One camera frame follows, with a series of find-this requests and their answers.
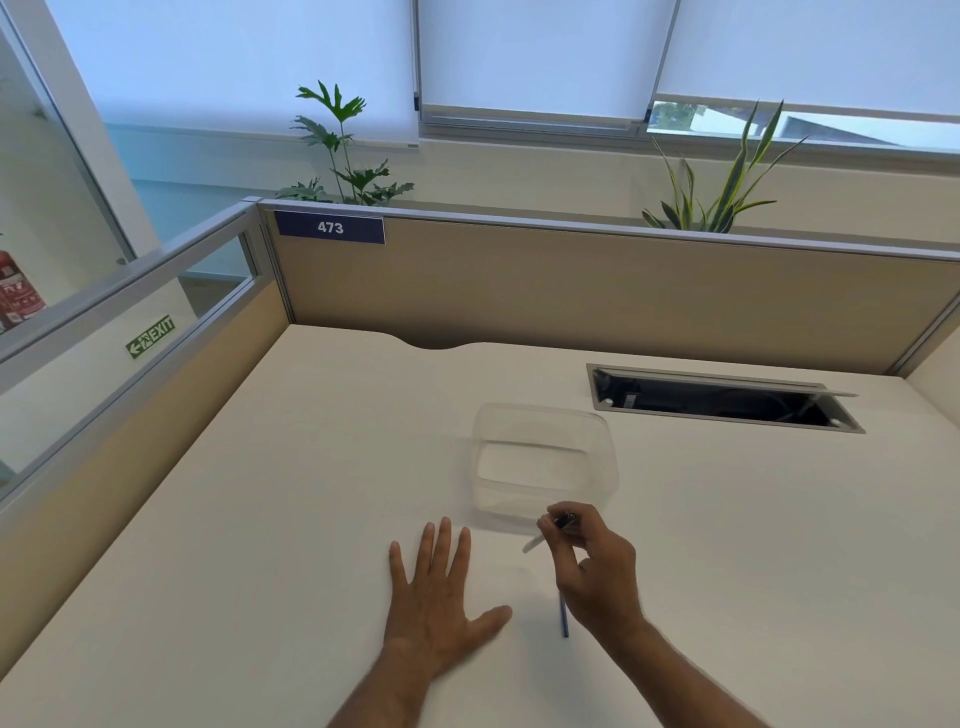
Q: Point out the beige desk partition panel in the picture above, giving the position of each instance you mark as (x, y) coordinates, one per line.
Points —
(600, 289)

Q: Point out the red fire extinguisher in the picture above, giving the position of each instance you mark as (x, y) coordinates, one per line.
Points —
(19, 294)

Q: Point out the person's right forearm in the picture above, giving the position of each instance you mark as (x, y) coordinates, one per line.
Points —
(686, 679)

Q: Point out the blue pen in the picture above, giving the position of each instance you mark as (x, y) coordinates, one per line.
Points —
(564, 619)

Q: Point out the white pen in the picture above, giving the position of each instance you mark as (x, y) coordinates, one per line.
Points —
(534, 544)

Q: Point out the person's left forearm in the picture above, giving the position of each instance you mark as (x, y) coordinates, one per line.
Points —
(386, 690)

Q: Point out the spiky-leaf green plant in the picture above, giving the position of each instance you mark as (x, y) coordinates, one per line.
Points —
(712, 202)

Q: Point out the person's right hand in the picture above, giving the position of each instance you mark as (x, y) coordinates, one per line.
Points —
(604, 577)

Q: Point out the white roller blind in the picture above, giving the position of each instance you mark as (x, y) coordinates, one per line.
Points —
(536, 52)
(817, 49)
(240, 60)

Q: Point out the beige glass-topped partition panel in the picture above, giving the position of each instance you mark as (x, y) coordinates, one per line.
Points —
(112, 390)

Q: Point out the beige side partition panel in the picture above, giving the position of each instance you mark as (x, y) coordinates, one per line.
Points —
(934, 337)

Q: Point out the person's left thumb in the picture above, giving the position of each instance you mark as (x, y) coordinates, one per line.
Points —
(491, 621)

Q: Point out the clear plastic container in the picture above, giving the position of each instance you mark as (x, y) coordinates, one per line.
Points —
(545, 466)

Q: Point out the person's left hand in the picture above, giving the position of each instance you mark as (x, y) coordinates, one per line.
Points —
(429, 607)

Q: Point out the person's left middle finger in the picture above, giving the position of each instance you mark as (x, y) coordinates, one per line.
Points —
(443, 551)

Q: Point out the person's right thumb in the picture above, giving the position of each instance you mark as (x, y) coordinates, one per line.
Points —
(570, 574)

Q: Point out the grey window frame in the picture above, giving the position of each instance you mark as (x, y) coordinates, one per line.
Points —
(525, 129)

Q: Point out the broad-leaf green plant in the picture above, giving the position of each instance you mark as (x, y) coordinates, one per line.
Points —
(352, 176)

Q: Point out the black pen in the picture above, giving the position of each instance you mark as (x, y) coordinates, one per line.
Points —
(564, 520)

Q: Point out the blue number label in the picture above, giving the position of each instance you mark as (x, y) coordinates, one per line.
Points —
(329, 228)

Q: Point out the person's left little finger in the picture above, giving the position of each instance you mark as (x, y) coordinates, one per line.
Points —
(400, 568)

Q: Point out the green exit sign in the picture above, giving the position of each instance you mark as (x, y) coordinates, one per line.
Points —
(151, 337)

